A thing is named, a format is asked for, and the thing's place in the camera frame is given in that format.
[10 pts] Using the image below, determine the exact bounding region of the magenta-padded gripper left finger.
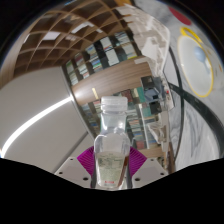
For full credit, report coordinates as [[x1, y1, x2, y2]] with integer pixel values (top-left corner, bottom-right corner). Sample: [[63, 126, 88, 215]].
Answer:
[[54, 145, 98, 189]]

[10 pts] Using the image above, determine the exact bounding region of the dark house architecture model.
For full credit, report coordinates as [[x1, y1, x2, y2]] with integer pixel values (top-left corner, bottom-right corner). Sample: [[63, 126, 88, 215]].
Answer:
[[141, 76, 167, 114]]

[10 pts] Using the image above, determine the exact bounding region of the wooden cubby shelf unit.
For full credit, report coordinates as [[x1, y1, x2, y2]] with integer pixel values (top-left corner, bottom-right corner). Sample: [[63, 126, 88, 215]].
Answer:
[[13, 0, 134, 79]]

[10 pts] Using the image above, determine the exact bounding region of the white building architecture model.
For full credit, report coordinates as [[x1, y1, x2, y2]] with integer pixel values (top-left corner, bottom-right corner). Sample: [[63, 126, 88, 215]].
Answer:
[[146, 113, 169, 144]]

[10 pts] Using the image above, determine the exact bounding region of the white cup yellow rim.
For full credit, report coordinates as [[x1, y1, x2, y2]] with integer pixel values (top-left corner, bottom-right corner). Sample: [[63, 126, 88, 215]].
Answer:
[[176, 26, 215, 99]]

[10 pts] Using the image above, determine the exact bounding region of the long ceiling strip light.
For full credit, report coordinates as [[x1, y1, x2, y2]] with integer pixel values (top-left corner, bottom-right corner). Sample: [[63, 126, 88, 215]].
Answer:
[[0, 96, 73, 158]]

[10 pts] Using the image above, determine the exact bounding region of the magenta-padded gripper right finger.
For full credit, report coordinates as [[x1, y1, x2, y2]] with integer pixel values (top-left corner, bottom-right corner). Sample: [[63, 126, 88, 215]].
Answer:
[[128, 146, 169, 188]]

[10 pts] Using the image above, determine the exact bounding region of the clear plastic bottle white cap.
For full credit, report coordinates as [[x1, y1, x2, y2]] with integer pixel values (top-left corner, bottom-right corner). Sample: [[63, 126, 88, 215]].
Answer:
[[93, 95, 132, 191]]

